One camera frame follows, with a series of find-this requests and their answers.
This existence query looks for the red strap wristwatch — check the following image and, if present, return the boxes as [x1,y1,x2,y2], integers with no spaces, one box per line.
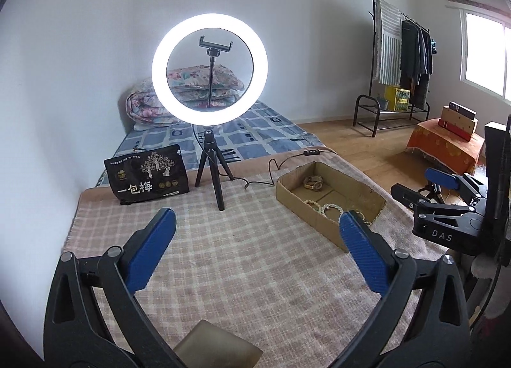
[302,175,324,192]

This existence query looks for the right white gloved hand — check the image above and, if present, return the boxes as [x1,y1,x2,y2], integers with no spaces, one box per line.
[471,255,511,319]

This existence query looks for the small black floor tripod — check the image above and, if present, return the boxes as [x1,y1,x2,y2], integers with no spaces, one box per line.
[417,181,445,204]

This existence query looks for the orange cloth covered table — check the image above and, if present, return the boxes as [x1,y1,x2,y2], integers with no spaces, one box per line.
[405,118,484,175]

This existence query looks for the cardboard box with books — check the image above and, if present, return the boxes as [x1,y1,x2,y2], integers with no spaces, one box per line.
[438,102,478,141]

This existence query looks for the black clothes rack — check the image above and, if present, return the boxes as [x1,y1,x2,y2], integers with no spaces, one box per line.
[353,0,436,137]

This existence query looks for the yellow green box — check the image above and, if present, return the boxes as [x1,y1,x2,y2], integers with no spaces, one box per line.
[384,85,410,111]

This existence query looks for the open cardboard box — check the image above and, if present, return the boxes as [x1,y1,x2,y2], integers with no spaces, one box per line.
[275,161,386,251]

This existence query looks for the dark hanging clothes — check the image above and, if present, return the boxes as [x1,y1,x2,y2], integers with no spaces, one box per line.
[400,20,433,108]

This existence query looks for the tan translucent block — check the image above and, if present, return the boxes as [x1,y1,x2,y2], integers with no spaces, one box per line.
[173,319,263,368]

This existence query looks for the window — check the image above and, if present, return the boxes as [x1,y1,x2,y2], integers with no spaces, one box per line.
[461,11,510,102]

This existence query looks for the beige plaid blanket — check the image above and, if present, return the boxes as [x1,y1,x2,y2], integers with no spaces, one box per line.
[59,147,452,368]

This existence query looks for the black snack bag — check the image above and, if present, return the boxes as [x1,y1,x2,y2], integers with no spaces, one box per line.
[104,144,190,206]

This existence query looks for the blue checked bed sheet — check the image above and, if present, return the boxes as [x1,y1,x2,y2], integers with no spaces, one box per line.
[114,102,322,171]

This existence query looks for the striped hanging towel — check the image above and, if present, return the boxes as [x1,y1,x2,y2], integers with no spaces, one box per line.
[374,0,403,86]

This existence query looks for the black tripod stand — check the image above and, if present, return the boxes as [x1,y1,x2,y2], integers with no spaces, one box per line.
[195,129,235,211]

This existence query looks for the folded floral quilt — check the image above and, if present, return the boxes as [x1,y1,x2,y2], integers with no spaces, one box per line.
[125,64,245,129]

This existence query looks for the black power cable with switch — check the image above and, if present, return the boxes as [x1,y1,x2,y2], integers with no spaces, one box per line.
[191,123,339,190]

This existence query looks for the white ring light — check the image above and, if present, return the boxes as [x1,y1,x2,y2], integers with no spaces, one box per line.
[150,12,269,127]

